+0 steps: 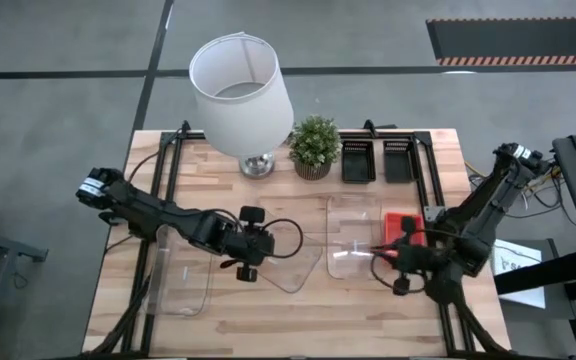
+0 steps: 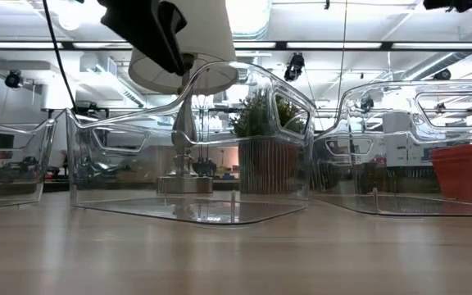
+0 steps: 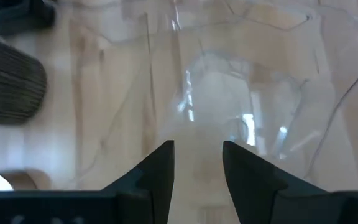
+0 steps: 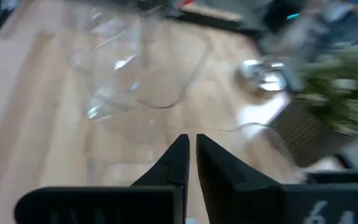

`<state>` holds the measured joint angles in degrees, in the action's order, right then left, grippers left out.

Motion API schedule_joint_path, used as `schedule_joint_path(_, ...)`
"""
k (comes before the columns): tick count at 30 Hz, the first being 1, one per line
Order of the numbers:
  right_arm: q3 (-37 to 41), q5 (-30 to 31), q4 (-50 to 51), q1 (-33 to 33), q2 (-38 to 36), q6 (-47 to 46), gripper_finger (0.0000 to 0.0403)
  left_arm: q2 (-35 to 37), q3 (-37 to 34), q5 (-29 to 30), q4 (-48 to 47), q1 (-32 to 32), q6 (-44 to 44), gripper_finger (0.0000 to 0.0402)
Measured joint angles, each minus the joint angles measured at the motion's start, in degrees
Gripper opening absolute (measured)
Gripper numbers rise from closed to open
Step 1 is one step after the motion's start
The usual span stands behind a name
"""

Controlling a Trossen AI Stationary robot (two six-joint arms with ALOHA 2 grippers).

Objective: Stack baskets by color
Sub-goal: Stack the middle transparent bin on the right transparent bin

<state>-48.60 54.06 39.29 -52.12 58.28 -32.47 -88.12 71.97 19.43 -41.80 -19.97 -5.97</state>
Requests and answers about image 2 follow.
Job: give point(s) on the background black robot arm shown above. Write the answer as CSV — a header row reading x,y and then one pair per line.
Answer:
x,y
204,167

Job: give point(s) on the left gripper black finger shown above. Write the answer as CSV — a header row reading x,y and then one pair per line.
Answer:
x,y
142,28
178,20

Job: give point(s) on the black plastic basket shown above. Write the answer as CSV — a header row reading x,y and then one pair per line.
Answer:
x,y
412,174

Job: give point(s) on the orange plastic basket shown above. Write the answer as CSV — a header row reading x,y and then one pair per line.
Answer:
x,y
469,176

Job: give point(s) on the white shade silver lamp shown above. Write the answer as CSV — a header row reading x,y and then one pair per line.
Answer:
x,y
211,33

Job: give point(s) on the black ceiling camera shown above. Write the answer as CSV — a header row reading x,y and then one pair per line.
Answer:
x,y
442,74
13,79
294,65

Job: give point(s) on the green plant in striped pot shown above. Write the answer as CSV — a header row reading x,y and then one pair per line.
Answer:
x,y
266,164

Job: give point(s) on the clear plastic bin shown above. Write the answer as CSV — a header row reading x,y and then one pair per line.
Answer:
x,y
10,192
404,205
199,211

